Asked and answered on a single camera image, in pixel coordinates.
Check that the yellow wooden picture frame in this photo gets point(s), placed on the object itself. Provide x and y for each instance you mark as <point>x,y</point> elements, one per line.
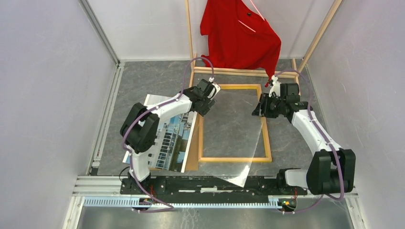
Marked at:
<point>264,131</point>

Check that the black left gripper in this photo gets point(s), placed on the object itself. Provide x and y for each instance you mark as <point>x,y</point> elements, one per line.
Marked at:
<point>209,102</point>

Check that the wooden clothes rack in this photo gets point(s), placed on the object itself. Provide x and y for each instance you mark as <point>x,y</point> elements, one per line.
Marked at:
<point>286,74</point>

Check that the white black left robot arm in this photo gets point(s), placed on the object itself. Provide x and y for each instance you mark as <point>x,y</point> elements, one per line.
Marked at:
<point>142,141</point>

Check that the grey slotted cable duct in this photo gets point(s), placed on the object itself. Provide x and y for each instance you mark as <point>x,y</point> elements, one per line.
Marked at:
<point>189,204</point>

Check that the clear acrylic sheet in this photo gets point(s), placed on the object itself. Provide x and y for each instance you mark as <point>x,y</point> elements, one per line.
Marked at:
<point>230,136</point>

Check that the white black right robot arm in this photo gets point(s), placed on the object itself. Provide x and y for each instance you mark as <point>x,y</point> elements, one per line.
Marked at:
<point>332,167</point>

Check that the aluminium rail frame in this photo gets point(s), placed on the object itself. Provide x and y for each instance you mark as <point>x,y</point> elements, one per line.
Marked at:
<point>94,81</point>

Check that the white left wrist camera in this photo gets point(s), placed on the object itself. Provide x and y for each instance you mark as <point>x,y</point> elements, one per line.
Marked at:
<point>215,88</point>

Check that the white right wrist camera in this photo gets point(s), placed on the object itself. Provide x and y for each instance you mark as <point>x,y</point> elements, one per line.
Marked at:
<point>275,87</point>

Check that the red t-shirt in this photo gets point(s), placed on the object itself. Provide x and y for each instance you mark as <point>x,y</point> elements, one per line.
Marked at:
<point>232,45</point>

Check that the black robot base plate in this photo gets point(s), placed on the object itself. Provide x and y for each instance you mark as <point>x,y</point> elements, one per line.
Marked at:
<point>208,189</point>

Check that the brown cardboard backing board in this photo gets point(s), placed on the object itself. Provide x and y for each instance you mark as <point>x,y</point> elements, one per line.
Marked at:
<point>193,148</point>

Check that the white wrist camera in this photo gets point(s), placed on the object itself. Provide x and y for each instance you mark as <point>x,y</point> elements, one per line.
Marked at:
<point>275,87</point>
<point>215,88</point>

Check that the building and sky photo print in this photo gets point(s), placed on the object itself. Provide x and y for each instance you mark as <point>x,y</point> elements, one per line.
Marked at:
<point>163,106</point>

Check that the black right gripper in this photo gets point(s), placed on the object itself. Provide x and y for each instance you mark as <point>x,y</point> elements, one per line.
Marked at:
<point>260,111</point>

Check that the pink clothes hanger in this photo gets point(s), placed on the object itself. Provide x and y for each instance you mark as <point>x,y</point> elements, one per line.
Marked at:
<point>249,15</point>

